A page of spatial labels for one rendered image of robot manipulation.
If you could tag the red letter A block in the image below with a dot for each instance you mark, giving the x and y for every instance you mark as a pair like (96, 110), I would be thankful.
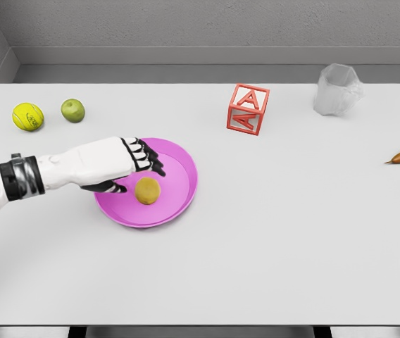
(247, 109)

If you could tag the pink round plate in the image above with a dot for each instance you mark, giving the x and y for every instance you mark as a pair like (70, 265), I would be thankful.
(172, 197)

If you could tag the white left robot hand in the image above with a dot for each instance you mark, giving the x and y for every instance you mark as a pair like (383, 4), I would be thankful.
(101, 160)

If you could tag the yellow tennis ball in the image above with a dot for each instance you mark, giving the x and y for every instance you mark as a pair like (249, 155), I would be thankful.
(27, 117)

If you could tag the yellow lemon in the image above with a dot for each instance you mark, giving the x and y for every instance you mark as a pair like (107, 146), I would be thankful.
(147, 190)

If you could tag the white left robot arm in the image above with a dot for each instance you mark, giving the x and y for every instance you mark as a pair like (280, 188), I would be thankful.
(27, 176)

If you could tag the green apple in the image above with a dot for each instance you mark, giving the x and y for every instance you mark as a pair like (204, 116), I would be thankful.
(73, 110)

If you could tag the clear glass mug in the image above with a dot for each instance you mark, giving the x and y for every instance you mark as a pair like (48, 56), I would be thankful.
(335, 91)

